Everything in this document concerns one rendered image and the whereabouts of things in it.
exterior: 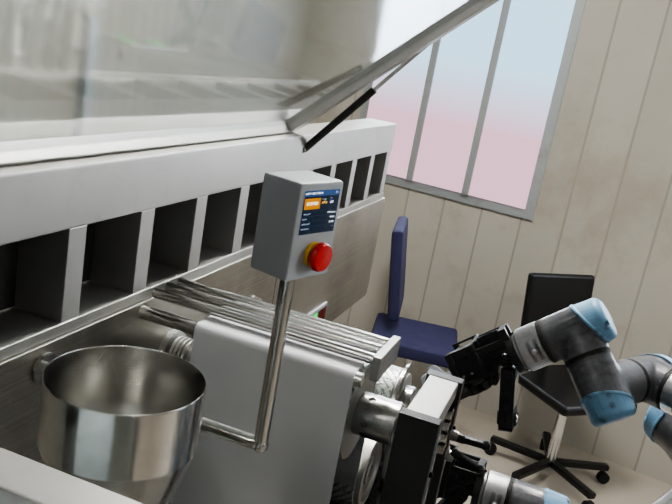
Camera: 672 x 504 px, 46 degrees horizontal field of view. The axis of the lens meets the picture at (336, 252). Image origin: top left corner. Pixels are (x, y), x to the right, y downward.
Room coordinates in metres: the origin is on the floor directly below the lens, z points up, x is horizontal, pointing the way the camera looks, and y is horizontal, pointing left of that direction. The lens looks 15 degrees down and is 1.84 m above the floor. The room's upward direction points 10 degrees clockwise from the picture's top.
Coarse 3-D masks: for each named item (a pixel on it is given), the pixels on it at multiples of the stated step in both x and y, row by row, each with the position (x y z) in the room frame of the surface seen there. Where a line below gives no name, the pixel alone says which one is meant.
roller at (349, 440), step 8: (368, 368) 1.06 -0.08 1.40; (368, 376) 1.07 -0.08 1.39; (368, 384) 1.08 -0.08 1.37; (360, 392) 1.04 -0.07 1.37; (352, 400) 1.00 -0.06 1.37; (352, 408) 1.01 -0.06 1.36; (352, 416) 1.02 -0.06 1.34; (344, 432) 0.99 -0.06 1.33; (344, 440) 1.00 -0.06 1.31; (352, 440) 1.05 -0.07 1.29; (344, 448) 1.01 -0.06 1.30; (352, 448) 1.06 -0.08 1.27; (344, 456) 1.02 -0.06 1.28
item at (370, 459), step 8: (368, 440) 1.16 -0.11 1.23; (368, 448) 1.15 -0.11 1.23; (376, 448) 1.20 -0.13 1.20; (368, 456) 1.14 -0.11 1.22; (376, 456) 1.22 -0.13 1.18; (360, 464) 1.13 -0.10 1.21; (368, 464) 1.16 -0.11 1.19; (376, 464) 1.22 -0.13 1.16; (360, 472) 1.12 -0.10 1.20; (368, 472) 1.16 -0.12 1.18; (376, 472) 1.22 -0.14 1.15; (360, 480) 1.12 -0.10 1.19; (368, 480) 1.17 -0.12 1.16; (360, 488) 1.12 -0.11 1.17; (368, 488) 1.19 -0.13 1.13; (360, 496) 1.16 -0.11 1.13
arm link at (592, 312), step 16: (576, 304) 1.23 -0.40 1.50; (592, 304) 1.21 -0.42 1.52; (544, 320) 1.23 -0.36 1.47; (560, 320) 1.21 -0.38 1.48; (576, 320) 1.20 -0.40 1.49; (592, 320) 1.19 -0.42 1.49; (608, 320) 1.19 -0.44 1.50; (544, 336) 1.21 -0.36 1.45; (560, 336) 1.20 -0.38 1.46; (576, 336) 1.19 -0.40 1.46; (592, 336) 1.19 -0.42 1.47; (608, 336) 1.19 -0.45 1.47; (560, 352) 1.20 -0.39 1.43; (576, 352) 1.18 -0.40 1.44
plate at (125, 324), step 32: (352, 224) 1.98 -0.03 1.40; (352, 256) 2.03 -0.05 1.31; (224, 288) 1.31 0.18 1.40; (256, 288) 1.44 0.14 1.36; (320, 288) 1.82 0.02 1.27; (352, 288) 2.09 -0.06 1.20; (96, 320) 0.96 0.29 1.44; (128, 320) 1.03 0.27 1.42; (32, 352) 0.84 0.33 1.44; (64, 352) 0.90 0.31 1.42; (0, 384) 0.79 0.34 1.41; (32, 384) 0.84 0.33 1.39; (0, 416) 0.80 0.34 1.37; (32, 416) 0.85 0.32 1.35; (32, 448) 0.85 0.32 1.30
